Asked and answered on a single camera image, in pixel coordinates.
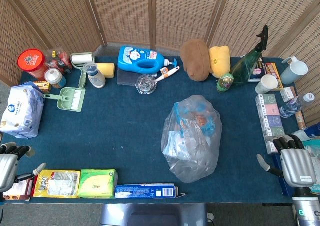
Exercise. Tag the dark blue table mat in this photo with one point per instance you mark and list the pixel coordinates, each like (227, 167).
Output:
(140, 136)

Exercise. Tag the clear plastic bag with items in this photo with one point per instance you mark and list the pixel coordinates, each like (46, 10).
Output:
(192, 138)

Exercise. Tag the white lint roller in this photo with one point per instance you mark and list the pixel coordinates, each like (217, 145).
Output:
(82, 66)

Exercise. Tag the red lid snack canister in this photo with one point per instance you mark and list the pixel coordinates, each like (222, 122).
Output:
(33, 64)

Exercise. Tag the clear water bottle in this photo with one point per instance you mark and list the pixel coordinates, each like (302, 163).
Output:
(295, 105)

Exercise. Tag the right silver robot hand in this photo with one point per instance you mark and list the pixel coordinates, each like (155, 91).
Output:
(296, 164)

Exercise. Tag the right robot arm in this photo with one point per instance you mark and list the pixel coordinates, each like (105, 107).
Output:
(307, 206)

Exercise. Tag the blue detergent bottle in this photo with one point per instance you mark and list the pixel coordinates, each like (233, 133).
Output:
(144, 59)

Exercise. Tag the green glass spray bottle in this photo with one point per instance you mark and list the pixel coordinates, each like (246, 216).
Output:
(250, 62)

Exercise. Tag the blue white wipes pack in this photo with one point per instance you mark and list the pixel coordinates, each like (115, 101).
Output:
(310, 133)

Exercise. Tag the pastel tissue pack stack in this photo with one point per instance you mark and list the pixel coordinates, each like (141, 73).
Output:
(270, 120)

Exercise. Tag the small clear bottle blue cap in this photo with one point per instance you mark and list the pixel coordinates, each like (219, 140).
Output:
(95, 75)

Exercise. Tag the small white box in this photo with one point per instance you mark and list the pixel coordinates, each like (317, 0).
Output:
(288, 93)

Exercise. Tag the white dish brush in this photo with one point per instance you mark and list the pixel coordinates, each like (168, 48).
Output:
(167, 73)

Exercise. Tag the red brown snack box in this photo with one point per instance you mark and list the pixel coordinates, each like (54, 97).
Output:
(18, 189)

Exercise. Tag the yellow plush toy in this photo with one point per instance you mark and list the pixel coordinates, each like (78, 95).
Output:
(220, 61)

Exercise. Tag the yellow snack packet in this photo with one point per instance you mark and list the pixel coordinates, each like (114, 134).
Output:
(57, 183)

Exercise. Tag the light blue pitcher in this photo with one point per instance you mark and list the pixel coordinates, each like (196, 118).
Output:
(293, 70)

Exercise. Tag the woven folding screen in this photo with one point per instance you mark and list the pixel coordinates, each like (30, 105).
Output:
(160, 16)

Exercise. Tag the orange small packet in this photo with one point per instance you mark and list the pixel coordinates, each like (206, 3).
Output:
(300, 120)

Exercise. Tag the red yellow flat package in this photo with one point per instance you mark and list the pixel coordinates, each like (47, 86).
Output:
(273, 72)

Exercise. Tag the green mini dustpan brush set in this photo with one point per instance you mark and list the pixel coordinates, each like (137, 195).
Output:
(68, 98)

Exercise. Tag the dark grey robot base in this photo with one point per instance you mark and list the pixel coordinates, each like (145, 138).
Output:
(153, 214)

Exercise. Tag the green decorated egg bottle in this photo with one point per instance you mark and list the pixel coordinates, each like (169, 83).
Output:
(225, 82)

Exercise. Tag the white lid round jar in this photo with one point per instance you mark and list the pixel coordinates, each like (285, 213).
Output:
(55, 78)

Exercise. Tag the white paper cup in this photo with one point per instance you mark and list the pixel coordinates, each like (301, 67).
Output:
(266, 84)

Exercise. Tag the grey folded cloth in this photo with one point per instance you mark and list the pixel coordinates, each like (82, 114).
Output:
(126, 78)

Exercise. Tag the blue flat box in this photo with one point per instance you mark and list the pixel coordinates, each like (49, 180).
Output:
(147, 191)

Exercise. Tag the yellow sponge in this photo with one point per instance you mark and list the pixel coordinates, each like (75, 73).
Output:
(106, 70)

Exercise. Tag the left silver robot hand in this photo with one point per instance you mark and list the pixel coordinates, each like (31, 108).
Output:
(7, 164)

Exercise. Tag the brown plush toy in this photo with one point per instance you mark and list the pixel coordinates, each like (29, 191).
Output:
(195, 61)

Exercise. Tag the small yellow red box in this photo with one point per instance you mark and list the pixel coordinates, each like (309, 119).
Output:
(42, 85)

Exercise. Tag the clear bag of red snacks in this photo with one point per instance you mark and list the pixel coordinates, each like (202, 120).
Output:
(58, 60)

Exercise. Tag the white blue tissue package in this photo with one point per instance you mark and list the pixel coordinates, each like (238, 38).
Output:
(22, 111)

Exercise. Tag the green tissue box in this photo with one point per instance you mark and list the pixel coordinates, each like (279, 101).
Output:
(98, 183)

